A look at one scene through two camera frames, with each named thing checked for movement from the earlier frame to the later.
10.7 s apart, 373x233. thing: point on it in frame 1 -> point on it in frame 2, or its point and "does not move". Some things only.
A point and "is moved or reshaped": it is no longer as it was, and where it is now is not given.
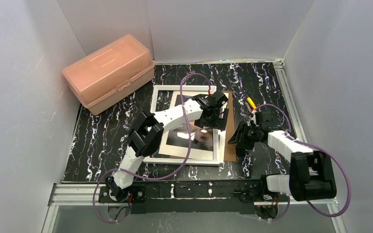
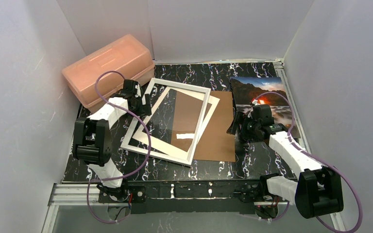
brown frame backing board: (229, 151) is moved or reshaped
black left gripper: (212, 117) -> (142, 105)
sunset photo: (201, 138) -> (281, 112)
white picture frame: (150, 159) is moved or reshaped
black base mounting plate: (231, 197) does not move
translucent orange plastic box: (95, 79) does not move
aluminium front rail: (83, 194) does not move
